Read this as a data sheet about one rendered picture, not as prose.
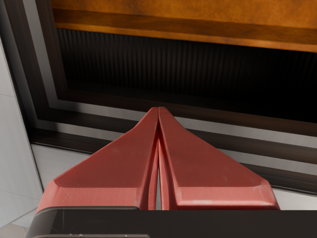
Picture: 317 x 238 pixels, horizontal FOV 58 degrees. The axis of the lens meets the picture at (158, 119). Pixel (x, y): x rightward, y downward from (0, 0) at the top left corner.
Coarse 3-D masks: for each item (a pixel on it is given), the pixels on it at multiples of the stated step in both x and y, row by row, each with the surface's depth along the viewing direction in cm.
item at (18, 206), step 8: (0, 192) 20; (8, 192) 19; (0, 200) 20; (8, 200) 20; (16, 200) 20; (24, 200) 20; (32, 200) 19; (40, 200) 19; (0, 208) 21; (8, 208) 21; (16, 208) 20; (24, 208) 20; (32, 208) 20; (0, 216) 22; (8, 216) 21; (16, 216) 21; (0, 224) 22
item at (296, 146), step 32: (0, 0) 13; (32, 0) 14; (0, 32) 14; (32, 32) 15; (32, 64) 16; (32, 96) 16; (64, 96) 18; (96, 96) 18; (32, 128) 17; (64, 128) 17; (96, 128) 16; (128, 128) 16; (192, 128) 16; (224, 128) 16; (256, 128) 15; (288, 128) 15; (256, 160) 15; (288, 160) 14
